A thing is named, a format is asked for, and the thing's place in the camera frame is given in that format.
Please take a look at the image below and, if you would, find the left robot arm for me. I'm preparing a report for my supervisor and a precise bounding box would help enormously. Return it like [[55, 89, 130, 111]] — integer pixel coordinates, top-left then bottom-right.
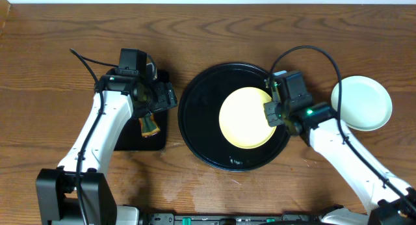
[[36, 71, 177, 224]]

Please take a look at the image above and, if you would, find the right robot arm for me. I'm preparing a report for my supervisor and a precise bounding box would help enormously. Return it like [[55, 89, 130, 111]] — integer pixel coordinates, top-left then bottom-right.
[[264, 101, 415, 224]]

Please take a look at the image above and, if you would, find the round black tray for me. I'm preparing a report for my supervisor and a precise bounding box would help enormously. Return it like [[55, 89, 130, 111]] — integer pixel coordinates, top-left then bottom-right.
[[177, 62, 290, 172]]

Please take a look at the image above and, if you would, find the black rectangular tray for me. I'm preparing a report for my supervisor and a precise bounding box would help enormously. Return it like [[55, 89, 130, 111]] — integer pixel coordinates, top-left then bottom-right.
[[112, 68, 170, 152]]

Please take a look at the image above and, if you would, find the green and orange sponge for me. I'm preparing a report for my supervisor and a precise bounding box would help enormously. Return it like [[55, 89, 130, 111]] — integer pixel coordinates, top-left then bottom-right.
[[139, 114, 161, 138]]

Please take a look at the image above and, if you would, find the yellow plate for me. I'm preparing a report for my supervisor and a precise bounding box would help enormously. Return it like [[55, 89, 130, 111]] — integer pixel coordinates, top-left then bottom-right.
[[218, 87, 276, 150]]

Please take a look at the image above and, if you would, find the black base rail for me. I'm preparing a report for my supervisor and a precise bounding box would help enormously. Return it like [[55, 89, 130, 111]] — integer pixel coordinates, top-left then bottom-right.
[[116, 213, 342, 225]]

